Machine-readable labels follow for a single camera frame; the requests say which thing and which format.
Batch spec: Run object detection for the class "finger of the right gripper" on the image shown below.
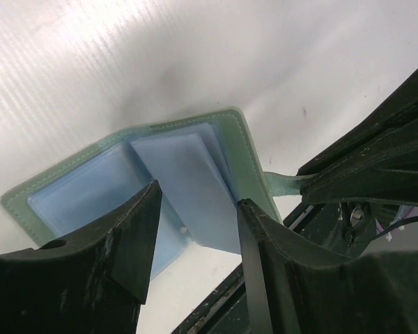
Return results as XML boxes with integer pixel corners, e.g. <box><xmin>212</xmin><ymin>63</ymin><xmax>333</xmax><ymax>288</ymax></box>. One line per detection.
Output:
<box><xmin>297</xmin><ymin>68</ymin><xmax>418</xmax><ymax>175</ymax></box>
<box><xmin>301</xmin><ymin>119</ymin><xmax>418</xmax><ymax>206</ymax></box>

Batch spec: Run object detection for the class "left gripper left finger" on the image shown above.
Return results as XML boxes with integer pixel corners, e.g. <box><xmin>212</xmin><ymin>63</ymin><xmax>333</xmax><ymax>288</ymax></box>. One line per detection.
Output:
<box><xmin>0</xmin><ymin>181</ymin><xmax>162</xmax><ymax>333</ymax></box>

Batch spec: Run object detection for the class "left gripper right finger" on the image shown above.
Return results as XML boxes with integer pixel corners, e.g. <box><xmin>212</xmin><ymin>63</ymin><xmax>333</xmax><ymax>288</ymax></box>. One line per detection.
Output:
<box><xmin>238</xmin><ymin>199</ymin><xmax>418</xmax><ymax>333</ymax></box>

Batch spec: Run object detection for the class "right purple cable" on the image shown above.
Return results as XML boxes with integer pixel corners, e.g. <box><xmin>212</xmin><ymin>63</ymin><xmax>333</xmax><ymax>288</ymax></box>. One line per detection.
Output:
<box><xmin>376</xmin><ymin>205</ymin><xmax>418</xmax><ymax>241</ymax></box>

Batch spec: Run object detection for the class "green leather card holder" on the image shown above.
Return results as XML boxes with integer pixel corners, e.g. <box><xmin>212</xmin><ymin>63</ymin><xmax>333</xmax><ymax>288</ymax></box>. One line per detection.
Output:
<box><xmin>1</xmin><ymin>108</ymin><xmax>307</xmax><ymax>276</ymax></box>

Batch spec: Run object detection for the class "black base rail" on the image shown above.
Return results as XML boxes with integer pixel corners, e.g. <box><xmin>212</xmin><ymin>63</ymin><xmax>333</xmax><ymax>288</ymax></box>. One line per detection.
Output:
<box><xmin>175</xmin><ymin>203</ymin><xmax>377</xmax><ymax>333</ymax></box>

